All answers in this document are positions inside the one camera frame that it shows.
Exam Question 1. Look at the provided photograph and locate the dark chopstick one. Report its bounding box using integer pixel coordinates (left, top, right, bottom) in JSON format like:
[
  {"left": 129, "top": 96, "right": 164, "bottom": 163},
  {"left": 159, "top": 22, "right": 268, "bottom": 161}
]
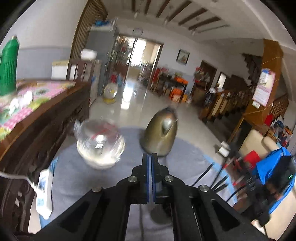
[{"left": 191, "top": 162, "right": 214, "bottom": 187}]

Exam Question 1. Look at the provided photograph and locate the dark chopstick two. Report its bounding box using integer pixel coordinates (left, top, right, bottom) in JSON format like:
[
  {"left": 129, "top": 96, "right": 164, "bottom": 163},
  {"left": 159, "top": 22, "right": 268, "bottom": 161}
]
[{"left": 212, "top": 175, "right": 228, "bottom": 190}]

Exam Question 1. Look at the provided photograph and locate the dark grey utensil cup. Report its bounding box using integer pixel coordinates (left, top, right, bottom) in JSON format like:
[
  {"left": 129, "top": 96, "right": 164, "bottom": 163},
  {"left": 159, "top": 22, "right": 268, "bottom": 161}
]
[{"left": 150, "top": 203, "right": 171, "bottom": 225}]

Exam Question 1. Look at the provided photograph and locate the red plastic stool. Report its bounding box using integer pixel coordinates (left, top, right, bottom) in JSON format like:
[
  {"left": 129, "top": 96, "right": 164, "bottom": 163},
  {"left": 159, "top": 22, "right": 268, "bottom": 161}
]
[{"left": 243, "top": 151, "right": 261, "bottom": 169}]

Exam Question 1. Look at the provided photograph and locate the blue round table cover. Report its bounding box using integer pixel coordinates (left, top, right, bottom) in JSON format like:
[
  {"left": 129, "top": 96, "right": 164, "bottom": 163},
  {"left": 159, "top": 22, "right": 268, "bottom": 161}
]
[{"left": 171, "top": 136, "right": 239, "bottom": 204}]

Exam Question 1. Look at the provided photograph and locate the white power strip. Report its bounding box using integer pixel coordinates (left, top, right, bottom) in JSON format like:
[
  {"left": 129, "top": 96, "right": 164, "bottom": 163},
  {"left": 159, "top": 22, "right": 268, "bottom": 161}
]
[{"left": 36, "top": 169, "right": 53, "bottom": 220}]

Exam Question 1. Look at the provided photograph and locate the white bowl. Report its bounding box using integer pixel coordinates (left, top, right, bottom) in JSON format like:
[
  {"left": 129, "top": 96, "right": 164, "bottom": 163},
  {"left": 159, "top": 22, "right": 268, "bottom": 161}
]
[{"left": 76, "top": 140, "right": 125, "bottom": 170}]

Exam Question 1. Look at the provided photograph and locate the clear plastic bag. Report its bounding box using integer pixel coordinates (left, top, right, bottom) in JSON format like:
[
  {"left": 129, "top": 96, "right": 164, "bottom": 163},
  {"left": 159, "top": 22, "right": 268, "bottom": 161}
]
[{"left": 73, "top": 118, "right": 127, "bottom": 160}]

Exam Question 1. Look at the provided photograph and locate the gold electric kettle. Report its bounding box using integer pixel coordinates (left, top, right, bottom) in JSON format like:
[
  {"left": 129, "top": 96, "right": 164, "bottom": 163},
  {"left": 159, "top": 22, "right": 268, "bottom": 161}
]
[{"left": 140, "top": 106, "right": 178, "bottom": 157}]

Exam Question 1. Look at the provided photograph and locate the dark carved wooden sideboard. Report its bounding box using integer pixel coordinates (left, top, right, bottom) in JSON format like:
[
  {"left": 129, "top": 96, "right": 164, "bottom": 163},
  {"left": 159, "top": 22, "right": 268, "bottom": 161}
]
[{"left": 1, "top": 82, "right": 91, "bottom": 232}]

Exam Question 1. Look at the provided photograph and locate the dark wooden side table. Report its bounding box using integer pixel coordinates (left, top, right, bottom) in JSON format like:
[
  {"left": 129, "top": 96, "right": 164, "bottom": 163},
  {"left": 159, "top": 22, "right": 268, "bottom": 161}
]
[{"left": 151, "top": 73, "right": 189, "bottom": 103}]

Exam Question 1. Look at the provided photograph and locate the wooden chair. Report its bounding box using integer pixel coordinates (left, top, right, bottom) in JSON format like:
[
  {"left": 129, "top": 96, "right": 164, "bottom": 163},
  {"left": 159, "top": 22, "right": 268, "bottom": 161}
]
[{"left": 66, "top": 59, "right": 102, "bottom": 82}]

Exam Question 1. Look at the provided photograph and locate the white chest freezer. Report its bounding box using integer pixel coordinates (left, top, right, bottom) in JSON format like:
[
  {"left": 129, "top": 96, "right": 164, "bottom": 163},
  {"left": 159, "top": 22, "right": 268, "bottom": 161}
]
[{"left": 51, "top": 60, "right": 69, "bottom": 80}]

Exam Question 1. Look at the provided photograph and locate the grey refrigerator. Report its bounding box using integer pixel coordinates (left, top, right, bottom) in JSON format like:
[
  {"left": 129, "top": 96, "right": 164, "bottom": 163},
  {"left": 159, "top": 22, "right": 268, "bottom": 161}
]
[{"left": 85, "top": 25, "right": 118, "bottom": 95}]

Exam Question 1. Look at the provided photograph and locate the green thermos jug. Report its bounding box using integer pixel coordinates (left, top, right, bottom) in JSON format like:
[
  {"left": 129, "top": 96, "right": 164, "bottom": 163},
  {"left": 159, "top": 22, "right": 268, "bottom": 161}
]
[{"left": 0, "top": 35, "right": 20, "bottom": 96}]

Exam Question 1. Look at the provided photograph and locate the wall calendar poster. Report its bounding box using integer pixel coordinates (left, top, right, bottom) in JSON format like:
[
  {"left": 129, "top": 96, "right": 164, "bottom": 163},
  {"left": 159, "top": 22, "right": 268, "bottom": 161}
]
[{"left": 252, "top": 68, "right": 275, "bottom": 109}]

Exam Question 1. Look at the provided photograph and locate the framed wall picture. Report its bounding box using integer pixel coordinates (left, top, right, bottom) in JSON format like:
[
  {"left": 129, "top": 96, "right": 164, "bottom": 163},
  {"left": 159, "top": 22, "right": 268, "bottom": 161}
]
[{"left": 176, "top": 49, "right": 190, "bottom": 65}]

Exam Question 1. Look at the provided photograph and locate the round wall clock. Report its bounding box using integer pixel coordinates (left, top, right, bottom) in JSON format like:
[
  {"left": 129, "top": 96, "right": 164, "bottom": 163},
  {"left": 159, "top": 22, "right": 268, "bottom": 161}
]
[{"left": 132, "top": 28, "right": 144, "bottom": 36}]

